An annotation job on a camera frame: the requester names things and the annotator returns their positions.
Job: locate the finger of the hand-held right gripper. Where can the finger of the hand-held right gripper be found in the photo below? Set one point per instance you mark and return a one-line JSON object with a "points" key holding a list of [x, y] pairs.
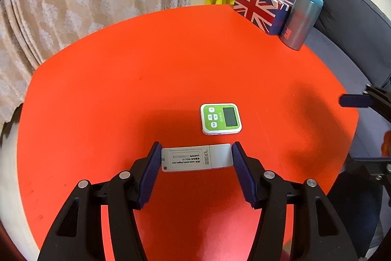
{"points": [[354, 100], [369, 164]]}

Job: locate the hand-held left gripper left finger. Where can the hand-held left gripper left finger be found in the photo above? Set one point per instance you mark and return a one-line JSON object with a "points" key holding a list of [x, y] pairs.
{"points": [[149, 172]]}

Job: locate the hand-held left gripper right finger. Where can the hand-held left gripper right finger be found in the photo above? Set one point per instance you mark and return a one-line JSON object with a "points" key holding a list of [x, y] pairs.
{"points": [[243, 172]]}

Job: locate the white usb token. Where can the white usb token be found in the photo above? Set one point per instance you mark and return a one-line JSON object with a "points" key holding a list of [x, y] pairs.
{"points": [[195, 158]]}

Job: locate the person's dark trouser leg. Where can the person's dark trouser leg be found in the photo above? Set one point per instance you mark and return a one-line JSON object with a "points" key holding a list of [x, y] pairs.
{"points": [[354, 212]]}

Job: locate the green white digital timer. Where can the green white digital timer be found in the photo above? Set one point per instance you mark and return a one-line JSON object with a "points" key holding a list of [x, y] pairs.
{"points": [[220, 118]]}

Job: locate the grey sofa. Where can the grey sofa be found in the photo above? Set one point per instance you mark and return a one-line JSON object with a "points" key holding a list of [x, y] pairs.
{"points": [[348, 28]]}

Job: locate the grey tumbler with teal lid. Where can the grey tumbler with teal lid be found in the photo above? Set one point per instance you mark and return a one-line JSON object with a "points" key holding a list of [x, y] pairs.
{"points": [[301, 21]]}

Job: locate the flag print tissue box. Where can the flag print tissue box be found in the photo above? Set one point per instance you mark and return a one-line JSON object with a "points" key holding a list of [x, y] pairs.
{"points": [[259, 8]]}

